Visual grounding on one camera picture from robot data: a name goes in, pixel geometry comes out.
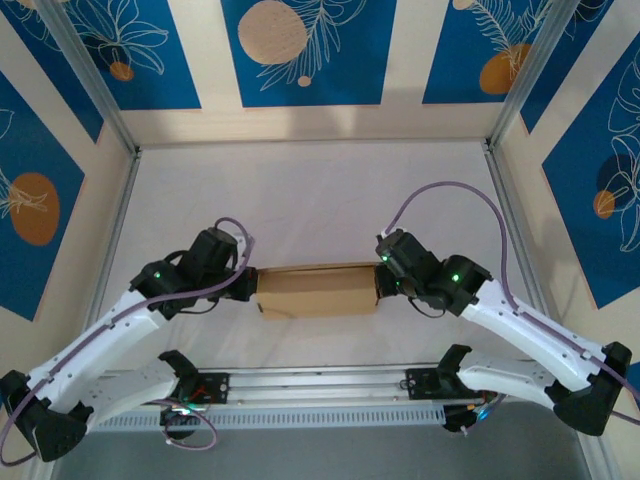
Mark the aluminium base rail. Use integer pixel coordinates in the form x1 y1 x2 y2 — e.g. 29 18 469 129
42 360 595 415

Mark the aluminium side rail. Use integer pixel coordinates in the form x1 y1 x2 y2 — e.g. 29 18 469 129
480 139 565 351
84 147 142 331

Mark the grey slotted cable duct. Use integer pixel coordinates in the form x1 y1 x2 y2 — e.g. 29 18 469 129
89 404 447 434

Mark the brown cardboard box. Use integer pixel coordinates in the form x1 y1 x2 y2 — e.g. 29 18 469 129
254 262 382 320

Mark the black base controller box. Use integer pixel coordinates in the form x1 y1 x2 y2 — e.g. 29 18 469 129
159 404 207 441
442 402 496 435

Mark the aluminium frame post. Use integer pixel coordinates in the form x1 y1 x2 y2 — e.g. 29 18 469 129
487 0 585 150
38 0 142 157

